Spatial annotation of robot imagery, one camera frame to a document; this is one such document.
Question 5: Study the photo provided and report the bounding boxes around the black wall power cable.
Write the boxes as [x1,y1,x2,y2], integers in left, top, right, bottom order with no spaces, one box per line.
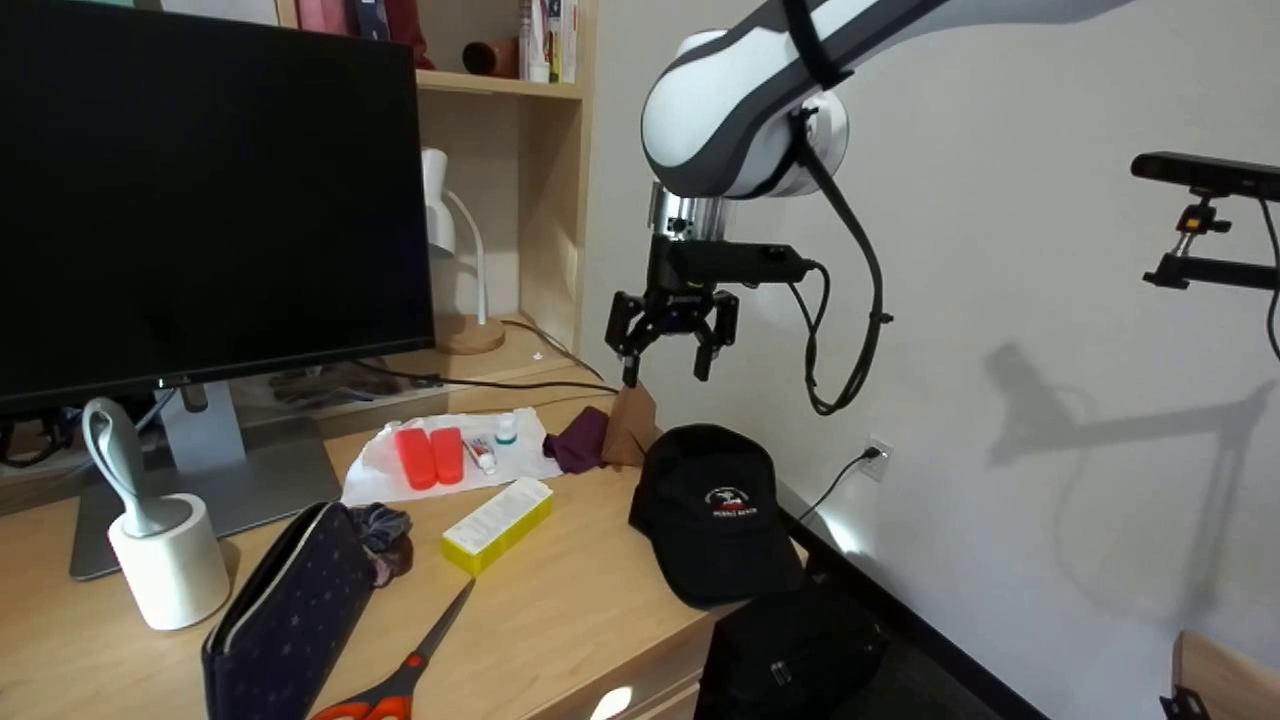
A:
[798,439,893,527]

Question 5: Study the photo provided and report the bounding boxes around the pink book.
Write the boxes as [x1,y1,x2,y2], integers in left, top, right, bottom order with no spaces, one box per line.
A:
[291,0,354,35]

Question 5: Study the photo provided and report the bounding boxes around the black flat board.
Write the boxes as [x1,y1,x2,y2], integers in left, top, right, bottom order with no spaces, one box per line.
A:
[786,514,1044,720]

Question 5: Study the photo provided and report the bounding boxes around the silver monitor stand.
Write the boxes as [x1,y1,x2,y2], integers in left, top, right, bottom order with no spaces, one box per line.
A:
[69,378,337,586]

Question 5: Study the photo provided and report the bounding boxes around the white red printed carton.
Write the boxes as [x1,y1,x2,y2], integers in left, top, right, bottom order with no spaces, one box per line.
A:
[515,0,582,87]

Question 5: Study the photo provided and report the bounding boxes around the dark dotted pencil case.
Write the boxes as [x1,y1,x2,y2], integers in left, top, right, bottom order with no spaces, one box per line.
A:
[202,497,381,720]

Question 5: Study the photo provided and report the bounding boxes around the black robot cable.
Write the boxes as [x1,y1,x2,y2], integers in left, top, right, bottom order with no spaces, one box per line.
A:
[786,104,898,420]

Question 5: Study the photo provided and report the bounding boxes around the dark red book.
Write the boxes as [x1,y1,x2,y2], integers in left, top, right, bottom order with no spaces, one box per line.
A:
[348,0,437,72]

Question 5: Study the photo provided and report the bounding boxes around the black computer monitor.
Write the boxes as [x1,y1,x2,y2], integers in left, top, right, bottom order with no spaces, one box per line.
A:
[0,0,440,420]

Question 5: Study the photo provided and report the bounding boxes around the black cap with logo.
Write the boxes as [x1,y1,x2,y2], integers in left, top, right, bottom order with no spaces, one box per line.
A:
[624,420,812,614]

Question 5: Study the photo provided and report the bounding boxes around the wooden shelf unit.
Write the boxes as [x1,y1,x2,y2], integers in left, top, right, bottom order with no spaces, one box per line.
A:
[158,0,595,365]

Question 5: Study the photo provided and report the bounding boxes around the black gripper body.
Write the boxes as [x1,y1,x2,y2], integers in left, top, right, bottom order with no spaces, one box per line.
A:
[643,238,737,328]

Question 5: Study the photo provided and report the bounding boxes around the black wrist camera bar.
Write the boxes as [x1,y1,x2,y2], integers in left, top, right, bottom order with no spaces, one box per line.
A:
[726,240,822,290]

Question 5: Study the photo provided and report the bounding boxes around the black desk cable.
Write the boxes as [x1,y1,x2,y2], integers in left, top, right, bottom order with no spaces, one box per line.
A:
[354,313,619,400]

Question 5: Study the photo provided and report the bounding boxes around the wooden desk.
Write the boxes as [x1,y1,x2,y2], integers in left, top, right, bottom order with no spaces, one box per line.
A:
[0,313,751,720]

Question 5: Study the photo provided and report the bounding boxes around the small white bottle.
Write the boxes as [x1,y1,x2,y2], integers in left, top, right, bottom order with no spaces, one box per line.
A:
[488,413,529,466]

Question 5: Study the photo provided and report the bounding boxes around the small dark bundle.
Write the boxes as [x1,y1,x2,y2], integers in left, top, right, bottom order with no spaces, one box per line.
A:
[354,499,418,592]

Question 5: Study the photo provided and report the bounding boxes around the black fabric bag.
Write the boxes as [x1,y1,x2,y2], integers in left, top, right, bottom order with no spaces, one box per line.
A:
[693,572,893,720]

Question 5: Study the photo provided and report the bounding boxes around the black camera on stand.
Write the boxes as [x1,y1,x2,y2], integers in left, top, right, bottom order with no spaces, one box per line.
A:
[1130,147,1280,365]

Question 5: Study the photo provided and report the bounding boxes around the white looped handle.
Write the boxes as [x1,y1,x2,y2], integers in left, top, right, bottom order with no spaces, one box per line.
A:
[77,392,171,535]

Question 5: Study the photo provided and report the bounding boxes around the orange handled scissors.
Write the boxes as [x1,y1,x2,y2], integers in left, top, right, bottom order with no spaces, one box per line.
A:
[313,575,479,720]

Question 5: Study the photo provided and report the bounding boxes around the white cylindrical holder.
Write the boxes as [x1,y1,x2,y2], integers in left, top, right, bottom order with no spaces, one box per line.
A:
[105,489,232,635]

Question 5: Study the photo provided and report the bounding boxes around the yellow white box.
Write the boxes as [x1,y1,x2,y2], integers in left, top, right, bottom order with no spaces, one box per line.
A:
[437,477,556,580]

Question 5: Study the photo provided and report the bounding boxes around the white desk lamp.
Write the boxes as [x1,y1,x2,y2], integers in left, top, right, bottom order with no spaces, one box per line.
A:
[421,143,507,358]

